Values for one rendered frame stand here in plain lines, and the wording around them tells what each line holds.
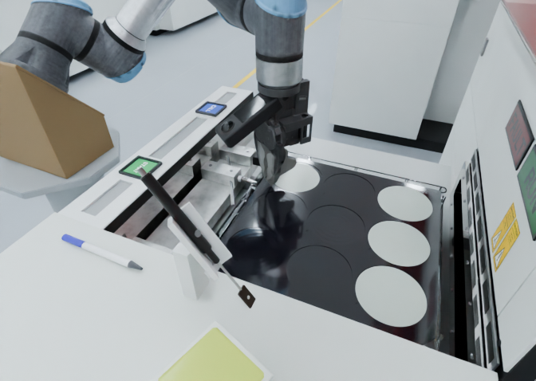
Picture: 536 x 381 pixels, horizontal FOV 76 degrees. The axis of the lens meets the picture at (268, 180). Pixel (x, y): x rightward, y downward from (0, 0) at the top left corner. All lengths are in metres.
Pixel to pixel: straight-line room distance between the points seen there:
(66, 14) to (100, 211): 0.53
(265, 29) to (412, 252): 0.42
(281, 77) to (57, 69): 0.58
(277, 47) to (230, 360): 0.41
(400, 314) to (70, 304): 0.43
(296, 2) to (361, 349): 0.44
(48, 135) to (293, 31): 0.61
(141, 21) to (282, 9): 0.54
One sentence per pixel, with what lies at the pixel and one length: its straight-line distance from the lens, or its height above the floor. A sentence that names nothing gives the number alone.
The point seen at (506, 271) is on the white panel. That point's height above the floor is 1.01.
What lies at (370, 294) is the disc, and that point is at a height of 0.90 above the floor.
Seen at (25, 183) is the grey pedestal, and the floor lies 0.82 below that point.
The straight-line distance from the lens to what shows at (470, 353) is 0.51.
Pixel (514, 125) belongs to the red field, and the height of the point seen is 1.10.
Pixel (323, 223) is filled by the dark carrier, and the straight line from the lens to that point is 0.63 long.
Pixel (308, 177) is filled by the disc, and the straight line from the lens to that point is 0.72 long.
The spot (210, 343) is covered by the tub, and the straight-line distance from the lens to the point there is 0.35.
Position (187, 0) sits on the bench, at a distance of 5.34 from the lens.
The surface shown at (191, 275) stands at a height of 1.02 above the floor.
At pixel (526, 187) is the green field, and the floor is 1.09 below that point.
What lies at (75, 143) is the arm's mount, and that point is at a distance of 0.97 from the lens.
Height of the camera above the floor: 1.34
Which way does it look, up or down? 38 degrees down
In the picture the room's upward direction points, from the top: straight up
